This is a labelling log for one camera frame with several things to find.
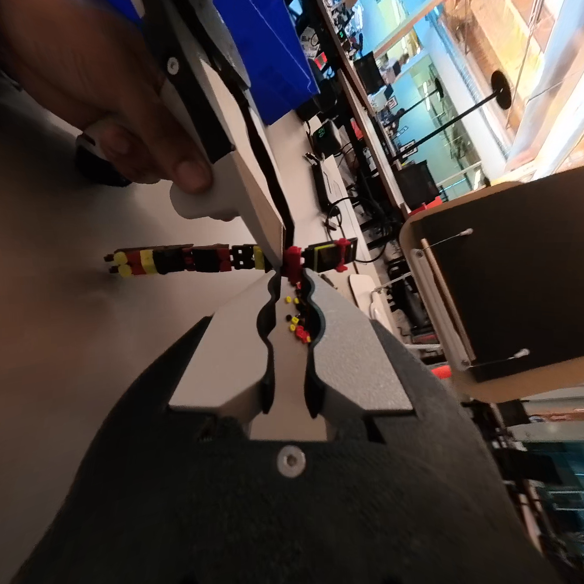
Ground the black pole with round disc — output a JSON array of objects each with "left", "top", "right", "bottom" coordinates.
[{"left": 392, "top": 71, "right": 514, "bottom": 160}]

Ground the wooden chair black back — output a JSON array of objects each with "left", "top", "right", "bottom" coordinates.
[{"left": 399, "top": 168, "right": 584, "bottom": 403}]

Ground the black power strip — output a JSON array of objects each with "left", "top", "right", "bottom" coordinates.
[{"left": 310, "top": 157, "right": 330, "bottom": 211}]

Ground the blue plastic bin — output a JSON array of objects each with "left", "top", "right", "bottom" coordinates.
[{"left": 214, "top": 0, "right": 320, "bottom": 126}]

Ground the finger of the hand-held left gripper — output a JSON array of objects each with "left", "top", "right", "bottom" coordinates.
[
  {"left": 200, "top": 58, "right": 286, "bottom": 273},
  {"left": 237, "top": 86, "right": 298, "bottom": 264}
]

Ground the black monitor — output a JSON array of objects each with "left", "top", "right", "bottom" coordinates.
[{"left": 353, "top": 52, "right": 386, "bottom": 94}]

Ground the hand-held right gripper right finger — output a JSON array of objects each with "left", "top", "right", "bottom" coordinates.
[{"left": 303, "top": 268, "right": 414, "bottom": 429}]

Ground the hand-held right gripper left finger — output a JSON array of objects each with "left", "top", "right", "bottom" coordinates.
[{"left": 168, "top": 269, "right": 281, "bottom": 425}]

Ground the black digital timer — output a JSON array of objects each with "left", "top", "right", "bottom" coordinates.
[{"left": 314, "top": 122, "right": 344, "bottom": 158}]

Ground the pile of loose lego pieces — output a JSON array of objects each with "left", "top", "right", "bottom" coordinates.
[{"left": 283, "top": 282, "right": 314, "bottom": 344}]

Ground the long red yellow black lego model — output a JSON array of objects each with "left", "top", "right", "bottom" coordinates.
[{"left": 104, "top": 237, "right": 357, "bottom": 280}]

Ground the person's left hand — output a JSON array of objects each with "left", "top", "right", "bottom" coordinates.
[{"left": 0, "top": 0, "right": 214, "bottom": 194}]

